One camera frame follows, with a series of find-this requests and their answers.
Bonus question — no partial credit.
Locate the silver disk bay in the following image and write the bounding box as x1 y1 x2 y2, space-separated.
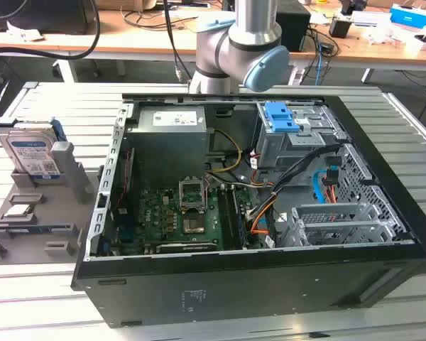
280 203 399 248

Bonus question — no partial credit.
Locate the black sleeved cable bundle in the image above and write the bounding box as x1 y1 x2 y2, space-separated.
268 141 342 200

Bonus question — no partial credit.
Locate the yellow wire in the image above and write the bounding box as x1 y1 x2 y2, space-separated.
207 129 244 175

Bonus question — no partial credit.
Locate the thick black cable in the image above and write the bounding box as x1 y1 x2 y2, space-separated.
0 0 101 60

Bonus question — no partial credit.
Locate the hard disk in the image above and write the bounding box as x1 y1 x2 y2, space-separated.
0 117 65 184

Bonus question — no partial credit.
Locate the grey parts rack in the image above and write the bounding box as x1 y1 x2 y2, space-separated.
0 141 104 266

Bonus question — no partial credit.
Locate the small black cube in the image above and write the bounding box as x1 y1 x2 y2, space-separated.
327 16 351 38

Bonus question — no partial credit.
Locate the orange wire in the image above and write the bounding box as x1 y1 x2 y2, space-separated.
249 197 282 236

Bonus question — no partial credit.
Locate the blue drive bay latch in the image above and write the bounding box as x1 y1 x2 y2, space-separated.
264 101 300 134

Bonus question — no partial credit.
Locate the wooden desk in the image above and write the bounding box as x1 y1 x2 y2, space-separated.
0 0 426 72

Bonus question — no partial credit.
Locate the silver drive cage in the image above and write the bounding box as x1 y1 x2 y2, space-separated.
255 102 342 171

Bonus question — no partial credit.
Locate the blue cardboard box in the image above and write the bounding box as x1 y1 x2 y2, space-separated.
389 3 426 30

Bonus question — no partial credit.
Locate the green motherboard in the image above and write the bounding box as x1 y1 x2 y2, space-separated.
106 183 251 255

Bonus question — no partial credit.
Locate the RAM slot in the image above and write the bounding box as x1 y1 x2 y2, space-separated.
217 185 236 249
231 187 252 249

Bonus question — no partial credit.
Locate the CPU socket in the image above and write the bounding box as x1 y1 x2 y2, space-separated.
181 209 207 235

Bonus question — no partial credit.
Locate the black box speaker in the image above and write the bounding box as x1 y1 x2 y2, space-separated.
275 9 312 53

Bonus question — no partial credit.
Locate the black open PC case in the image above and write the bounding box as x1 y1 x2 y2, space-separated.
70 92 426 330

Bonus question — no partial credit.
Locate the black graphics card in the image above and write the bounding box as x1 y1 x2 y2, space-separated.
155 242 218 254

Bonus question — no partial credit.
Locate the grey power supply unit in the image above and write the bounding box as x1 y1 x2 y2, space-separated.
126 106 211 178

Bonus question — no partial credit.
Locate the metal socket cover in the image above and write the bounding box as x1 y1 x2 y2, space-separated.
177 175 209 214

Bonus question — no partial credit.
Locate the silver CPU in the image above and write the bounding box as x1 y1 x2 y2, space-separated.
5 205 35 218

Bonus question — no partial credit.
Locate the light blue wire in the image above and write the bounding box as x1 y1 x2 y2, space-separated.
312 169 342 204

